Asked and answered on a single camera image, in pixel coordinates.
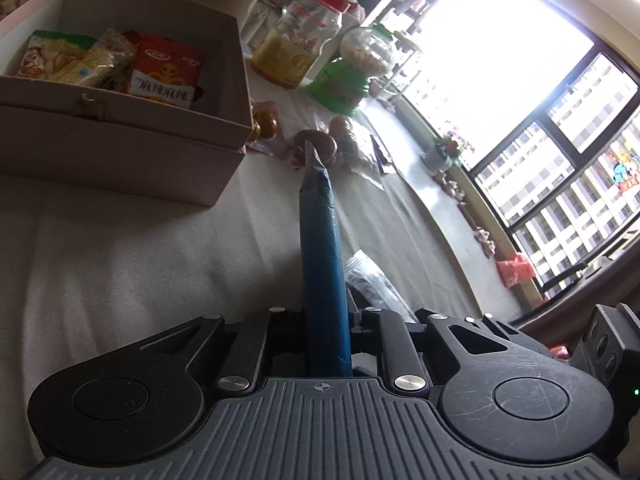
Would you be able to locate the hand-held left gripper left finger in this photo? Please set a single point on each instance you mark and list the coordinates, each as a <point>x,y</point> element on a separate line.
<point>250,345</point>

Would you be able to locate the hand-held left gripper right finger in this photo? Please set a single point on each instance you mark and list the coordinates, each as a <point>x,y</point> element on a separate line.
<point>395,345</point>

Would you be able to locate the blue snack packet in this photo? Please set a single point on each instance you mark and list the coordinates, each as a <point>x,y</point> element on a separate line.
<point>322,260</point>

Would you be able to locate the pink cardboard box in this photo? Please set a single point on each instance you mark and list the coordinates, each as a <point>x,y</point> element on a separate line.
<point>125,150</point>

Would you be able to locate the orange-red snack packet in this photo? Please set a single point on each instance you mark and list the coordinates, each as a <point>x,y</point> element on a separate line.
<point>165,72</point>

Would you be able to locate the yellow snack packet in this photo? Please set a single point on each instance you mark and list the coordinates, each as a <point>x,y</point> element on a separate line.
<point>100,57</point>

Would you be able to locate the green snack packet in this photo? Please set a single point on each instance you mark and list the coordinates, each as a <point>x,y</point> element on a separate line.
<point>50,57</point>

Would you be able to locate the dark clear packet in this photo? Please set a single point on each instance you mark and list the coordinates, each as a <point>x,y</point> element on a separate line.
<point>370,280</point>

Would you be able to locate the red packet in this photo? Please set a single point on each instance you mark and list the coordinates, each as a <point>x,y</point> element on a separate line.
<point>515,270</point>

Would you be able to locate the row of small figurines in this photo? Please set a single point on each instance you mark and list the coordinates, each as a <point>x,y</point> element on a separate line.
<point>485,245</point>

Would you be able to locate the white tablecloth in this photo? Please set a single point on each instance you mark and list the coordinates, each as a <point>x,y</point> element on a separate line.
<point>125,260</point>

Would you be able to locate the colourful window decal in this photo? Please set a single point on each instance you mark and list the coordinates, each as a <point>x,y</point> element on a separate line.
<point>625,165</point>

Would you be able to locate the potted plant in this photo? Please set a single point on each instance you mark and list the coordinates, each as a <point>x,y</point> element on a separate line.
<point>441,155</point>

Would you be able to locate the wrapped brown pastry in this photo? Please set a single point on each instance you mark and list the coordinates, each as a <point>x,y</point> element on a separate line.
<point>330,142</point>

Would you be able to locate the packet of yellow round candies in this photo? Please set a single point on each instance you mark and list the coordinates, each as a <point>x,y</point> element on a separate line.
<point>265,127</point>

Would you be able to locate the green gumball machine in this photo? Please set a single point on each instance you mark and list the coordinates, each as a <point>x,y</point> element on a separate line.
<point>365,52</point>

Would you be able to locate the plastic jar with red lid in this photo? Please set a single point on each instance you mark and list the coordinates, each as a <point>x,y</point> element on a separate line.
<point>295,40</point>

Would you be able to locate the black window frame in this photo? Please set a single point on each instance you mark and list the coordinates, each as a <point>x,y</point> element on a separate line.
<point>542,125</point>

